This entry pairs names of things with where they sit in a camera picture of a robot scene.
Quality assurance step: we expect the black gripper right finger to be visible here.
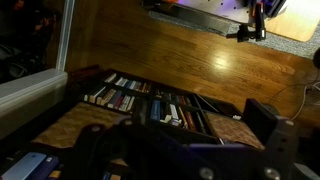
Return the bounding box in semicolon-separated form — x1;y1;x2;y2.
243;98;299;180

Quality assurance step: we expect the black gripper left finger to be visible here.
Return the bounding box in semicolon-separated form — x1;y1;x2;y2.
64;123;117;180

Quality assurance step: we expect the woven bamboo basket drawer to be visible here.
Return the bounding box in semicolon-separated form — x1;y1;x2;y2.
32;101;132;150
204;111;266;150

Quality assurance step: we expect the blue book yellow label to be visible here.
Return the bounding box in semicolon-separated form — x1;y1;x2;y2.
48;169;63;180

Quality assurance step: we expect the blue Circuits textbook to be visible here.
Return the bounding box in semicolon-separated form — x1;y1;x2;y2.
29;155;60;180

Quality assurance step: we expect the white spine book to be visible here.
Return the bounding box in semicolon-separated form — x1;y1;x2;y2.
168;103;180;123
104;72;118;84
88;85;108;104
114;77;130;88
118;94;132;113
125;95;137;113

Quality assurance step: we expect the purple blue spine book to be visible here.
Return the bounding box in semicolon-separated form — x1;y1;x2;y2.
106;89;124;110

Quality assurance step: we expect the dark cube bookshelf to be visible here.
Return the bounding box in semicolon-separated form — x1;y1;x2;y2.
0;64;268;180

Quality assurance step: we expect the pale spine book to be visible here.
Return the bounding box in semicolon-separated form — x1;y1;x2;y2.
127;79;138;91

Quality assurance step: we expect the dark spine book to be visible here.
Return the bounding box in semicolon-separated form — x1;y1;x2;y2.
194;112;208;135

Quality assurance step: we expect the red brown spine book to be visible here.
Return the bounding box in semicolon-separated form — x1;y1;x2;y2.
183;110;199;132

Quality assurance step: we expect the thin yellow spine book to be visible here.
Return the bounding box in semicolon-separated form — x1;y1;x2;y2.
177;106;190;130

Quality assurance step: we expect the grey carpet rug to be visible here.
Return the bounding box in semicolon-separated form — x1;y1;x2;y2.
148;9;320;61

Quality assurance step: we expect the light wooden board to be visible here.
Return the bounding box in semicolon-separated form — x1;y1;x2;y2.
264;0;320;43

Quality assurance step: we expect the white cable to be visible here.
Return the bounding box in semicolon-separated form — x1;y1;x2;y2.
290;81;320;122

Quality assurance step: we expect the white door frame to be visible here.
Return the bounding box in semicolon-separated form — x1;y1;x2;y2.
0;0;77;140

